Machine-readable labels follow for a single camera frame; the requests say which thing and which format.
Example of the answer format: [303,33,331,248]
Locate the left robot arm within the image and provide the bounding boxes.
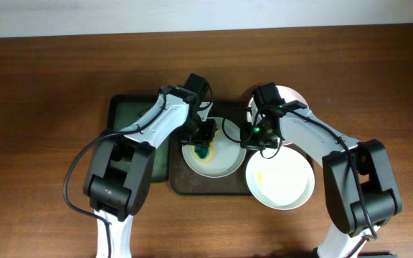
[83,82,216,257]

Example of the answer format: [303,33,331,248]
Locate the dark brown tray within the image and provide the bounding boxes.
[168,100,255,196]

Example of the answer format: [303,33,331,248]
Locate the green yellow sponge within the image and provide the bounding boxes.
[191,145,214,163]

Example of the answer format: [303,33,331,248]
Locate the white plate with stain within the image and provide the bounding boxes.
[245,147,315,211]

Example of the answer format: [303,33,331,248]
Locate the grey-white plate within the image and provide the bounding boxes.
[181,117,247,178]

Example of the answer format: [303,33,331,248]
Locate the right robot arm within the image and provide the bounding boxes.
[242,100,402,257]

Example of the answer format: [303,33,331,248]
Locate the green tray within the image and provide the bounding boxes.
[106,95,170,183]

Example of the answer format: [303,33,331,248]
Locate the pink-white plate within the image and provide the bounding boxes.
[246,85,308,145]

